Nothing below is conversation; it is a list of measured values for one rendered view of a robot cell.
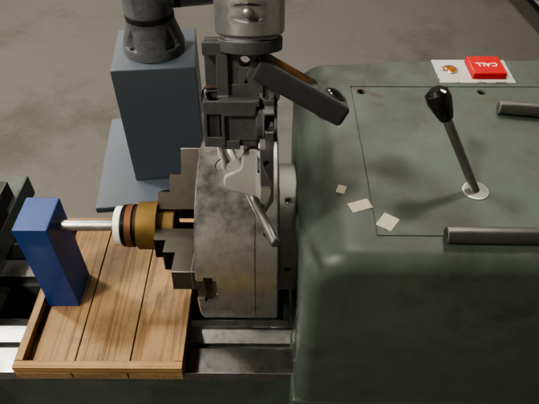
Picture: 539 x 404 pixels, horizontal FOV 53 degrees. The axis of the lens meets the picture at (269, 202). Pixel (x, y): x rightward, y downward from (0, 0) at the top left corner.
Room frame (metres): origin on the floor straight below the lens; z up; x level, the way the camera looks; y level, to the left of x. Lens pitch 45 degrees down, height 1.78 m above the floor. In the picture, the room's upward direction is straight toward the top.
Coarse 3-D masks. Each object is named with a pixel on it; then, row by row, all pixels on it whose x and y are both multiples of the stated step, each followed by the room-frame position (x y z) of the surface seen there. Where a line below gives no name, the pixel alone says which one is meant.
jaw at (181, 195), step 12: (192, 156) 0.69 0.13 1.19; (192, 168) 0.68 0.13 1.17; (180, 180) 0.67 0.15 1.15; (192, 180) 0.67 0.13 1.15; (168, 192) 0.66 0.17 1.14; (180, 192) 0.66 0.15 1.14; (192, 192) 0.66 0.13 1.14; (168, 204) 0.64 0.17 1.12; (180, 204) 0.64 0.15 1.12; (192, 204) 0.64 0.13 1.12
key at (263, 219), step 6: (228, 150) 0.57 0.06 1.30; (228, 156) 0.56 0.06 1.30; (234, 156) 0.56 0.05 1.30; (252, 198) 0.46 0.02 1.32; (252, 204) 0.45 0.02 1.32; (258, 204) 0.45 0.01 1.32; (258, 210) 0.44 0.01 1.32; (264, 210) 0.44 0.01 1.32; (258, 216) 0.43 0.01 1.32; (264, 216) 0.42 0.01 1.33; (264, 222) 0.41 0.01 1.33; (270, 222) 0.42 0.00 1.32; (264, 228) 0.41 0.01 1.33; (270, 228) 0.40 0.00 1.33; (270, 234) 0.39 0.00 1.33; (276, 234) 0.39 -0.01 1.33; (270, 240) 0.38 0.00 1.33; (276, 240) 0.38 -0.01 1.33; (276, 246) 0.38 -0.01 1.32
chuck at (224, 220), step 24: (216, 192) 0.57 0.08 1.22; (216, 216) 0.54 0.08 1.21; (240, 216) 0.54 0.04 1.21; (216, 240) 0.51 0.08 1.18; (240, 240) 0.51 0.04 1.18; (216, 264) 0.49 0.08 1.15; (240, 264) 0.49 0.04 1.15; (240, 288) 0.48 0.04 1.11; (216, 312) 0.48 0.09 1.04; (240, 312) 0.48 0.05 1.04
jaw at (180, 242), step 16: (160, 240) 0.57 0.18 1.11; (176, 240) 0.57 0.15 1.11; (192, 240) 0.57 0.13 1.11; (160, 256) 0.57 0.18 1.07; (176, 256) 0.54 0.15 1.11; (192, 256) 0.54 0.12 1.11; (176, 272) 0.50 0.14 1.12; (192, 272) 0.50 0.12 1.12; (176, 288) 0.50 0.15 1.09; (192, 288) 0.50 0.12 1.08; (208, 288) 0.48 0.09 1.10
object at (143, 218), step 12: (132, 204) 0.65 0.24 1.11; (144, 204) 0.64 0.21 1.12; (156, 204) 0.64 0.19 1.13; (120, 216) 0.62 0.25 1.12; (132, 216) 0.62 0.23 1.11; (144, 216) 0.62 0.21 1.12; (156, 216) 0.62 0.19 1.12; (168, 216) 0.63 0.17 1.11; (120, 228) 0.60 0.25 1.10; (132, 228) 0.61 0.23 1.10; (144, 228) 0.60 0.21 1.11; (156, 228) 0.61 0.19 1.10; (120, 240) 0.60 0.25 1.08; (132, 240) 0.60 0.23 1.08; (144, 240) 0.59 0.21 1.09
